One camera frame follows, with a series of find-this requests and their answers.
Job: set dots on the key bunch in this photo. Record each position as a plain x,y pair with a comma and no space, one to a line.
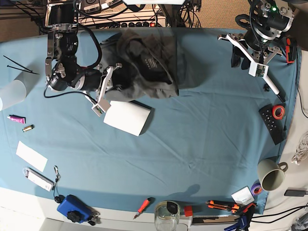
94,219

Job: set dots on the white marker pen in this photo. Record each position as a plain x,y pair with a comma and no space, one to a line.
273,87

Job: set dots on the white paper card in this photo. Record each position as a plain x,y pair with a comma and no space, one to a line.
32,157

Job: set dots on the white packaged stick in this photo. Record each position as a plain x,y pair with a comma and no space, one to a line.
38,179

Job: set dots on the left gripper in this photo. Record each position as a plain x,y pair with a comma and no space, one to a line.
264,45

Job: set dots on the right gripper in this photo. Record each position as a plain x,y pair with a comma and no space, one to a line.
95,80

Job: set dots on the small brass battery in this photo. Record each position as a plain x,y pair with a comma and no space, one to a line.
27,128

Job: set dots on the purple tape roll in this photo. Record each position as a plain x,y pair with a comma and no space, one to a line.
256,189

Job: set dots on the white patterned paper booklet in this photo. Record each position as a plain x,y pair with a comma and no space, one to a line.
126,116

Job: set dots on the orange black clamp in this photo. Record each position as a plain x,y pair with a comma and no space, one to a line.
291,50

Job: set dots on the orange black utility knife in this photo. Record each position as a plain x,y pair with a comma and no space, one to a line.
222,205

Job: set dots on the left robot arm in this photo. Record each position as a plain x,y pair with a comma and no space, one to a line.
267,21

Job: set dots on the clear glass jar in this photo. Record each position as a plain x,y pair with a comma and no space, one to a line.
166,216

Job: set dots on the pink tube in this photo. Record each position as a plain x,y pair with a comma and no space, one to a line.
17,119

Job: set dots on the white small box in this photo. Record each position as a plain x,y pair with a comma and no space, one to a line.
243,196

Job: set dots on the black zip tie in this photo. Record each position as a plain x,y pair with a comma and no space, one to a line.
19,66

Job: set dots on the red tape roll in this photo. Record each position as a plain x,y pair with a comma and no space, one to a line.
278,112

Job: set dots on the black power strip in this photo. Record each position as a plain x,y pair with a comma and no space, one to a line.
138,24

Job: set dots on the blue black clamp bottom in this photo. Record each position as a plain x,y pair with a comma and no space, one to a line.
243,221

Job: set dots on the blue table cloth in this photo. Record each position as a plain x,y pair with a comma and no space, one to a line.
204,144

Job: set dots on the grey T-shirt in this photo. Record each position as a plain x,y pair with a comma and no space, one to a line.
157,63

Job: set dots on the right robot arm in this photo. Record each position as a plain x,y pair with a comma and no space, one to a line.
62,70

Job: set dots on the small red block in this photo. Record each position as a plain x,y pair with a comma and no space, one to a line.
188,211

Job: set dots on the black remote control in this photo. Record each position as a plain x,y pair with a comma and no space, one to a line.
273,125

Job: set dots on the beige mug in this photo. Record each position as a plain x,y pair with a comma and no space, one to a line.
271,174

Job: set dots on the blue box with knob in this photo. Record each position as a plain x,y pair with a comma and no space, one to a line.
73,209

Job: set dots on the frosted plastic cup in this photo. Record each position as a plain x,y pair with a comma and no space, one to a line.
11,94

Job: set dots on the black power adapter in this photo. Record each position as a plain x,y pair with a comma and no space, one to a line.
295,193

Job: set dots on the red handled screwdriver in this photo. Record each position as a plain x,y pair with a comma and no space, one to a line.
144,205

